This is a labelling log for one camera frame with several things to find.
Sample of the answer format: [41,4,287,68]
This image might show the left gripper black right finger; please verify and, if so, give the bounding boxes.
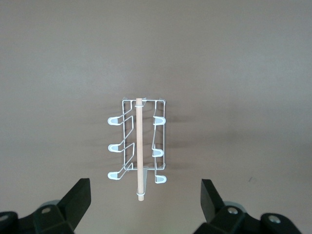
[197,178,312,234]

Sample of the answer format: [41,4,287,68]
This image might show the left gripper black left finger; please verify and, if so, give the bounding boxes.
[0,177,92,234]

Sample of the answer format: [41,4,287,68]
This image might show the white wire cup holder rack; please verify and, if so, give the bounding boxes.
[106,97,168,202]

